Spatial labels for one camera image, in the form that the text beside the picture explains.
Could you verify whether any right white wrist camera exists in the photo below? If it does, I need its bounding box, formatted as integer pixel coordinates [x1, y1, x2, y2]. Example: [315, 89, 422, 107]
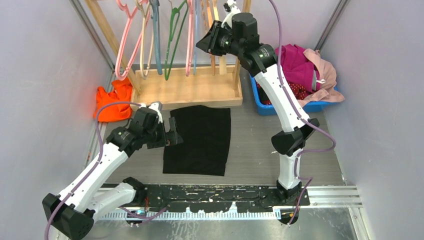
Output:
[221, 0, 241, 29]

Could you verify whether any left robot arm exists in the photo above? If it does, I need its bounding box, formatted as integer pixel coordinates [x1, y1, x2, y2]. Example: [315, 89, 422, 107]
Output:
[42, 101, 183, 240]

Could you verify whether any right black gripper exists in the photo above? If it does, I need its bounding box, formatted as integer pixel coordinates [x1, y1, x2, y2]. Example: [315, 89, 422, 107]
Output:
[195, 20, 242, 58]

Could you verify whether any blue plastic bin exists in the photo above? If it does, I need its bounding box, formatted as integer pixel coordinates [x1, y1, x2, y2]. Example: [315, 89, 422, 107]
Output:
[249, 74, 340, 117]

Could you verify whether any pink garment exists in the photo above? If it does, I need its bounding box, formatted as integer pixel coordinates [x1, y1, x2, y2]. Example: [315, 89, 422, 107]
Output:
[298, 48, 345, 107]

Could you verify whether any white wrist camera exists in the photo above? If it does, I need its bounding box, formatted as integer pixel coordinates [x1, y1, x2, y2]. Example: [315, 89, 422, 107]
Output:
[147, 101, 164, 123]
[221, 0, 241, 29]

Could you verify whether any black skirt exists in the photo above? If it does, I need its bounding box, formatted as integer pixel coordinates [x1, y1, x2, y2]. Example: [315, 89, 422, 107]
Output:
[162, 105, 232, 176]

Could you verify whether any light blue hanger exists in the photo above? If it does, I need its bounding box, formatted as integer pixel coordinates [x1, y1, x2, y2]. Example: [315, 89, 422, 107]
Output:
[193, 0, 200, 75]

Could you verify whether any red dotted garment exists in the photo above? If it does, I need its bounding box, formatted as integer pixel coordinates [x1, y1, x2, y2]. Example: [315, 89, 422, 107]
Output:
[255, 82, 310, 105]

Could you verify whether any magenta skirt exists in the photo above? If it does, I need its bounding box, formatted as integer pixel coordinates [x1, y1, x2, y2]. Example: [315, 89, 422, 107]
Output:
[275, 44, 318, 94]

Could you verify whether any orange garment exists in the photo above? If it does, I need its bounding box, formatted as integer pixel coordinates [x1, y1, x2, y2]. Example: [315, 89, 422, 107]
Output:
[93, 77, 133, 123]

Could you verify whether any wooden hanger rack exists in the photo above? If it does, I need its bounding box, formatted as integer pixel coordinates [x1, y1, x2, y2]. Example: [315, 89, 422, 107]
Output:
[86, 0, 243, 110]

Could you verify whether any aluminium rail frame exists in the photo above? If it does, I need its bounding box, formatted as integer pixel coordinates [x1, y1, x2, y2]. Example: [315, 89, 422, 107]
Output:
[96, 184, 362, 224]

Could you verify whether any green hanger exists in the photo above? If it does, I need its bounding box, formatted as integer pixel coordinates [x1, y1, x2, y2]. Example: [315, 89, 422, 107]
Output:
[164, 0, 189, 81]

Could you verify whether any light wooden hanger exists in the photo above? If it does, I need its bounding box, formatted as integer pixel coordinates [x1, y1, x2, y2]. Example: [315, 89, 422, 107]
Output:
[212, 0, 227, 76]

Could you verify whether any pink plastic hanger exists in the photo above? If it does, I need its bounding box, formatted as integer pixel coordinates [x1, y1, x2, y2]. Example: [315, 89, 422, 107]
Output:
[114, 0, 151, 82]

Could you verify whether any cream hanger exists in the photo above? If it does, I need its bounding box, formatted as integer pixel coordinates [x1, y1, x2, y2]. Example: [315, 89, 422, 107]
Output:
[135, 0, 155, 80]

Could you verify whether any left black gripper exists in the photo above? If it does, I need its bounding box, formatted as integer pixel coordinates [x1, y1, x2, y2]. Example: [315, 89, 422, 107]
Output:
[142, 117, 183, 149]

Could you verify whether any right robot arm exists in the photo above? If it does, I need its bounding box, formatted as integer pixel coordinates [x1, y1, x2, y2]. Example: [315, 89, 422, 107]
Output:
[195, 12, 319, 206]

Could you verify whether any teal blue hanger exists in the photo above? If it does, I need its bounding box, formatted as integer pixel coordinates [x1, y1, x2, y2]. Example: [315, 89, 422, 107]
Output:
[149, 0, 163, 75]

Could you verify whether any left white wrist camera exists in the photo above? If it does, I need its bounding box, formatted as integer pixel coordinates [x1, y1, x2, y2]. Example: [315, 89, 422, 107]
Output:
[147, 101, 164, 123]

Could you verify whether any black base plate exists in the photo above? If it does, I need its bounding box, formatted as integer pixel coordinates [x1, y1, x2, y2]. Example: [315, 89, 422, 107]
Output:
[125, 184, 310, 213]

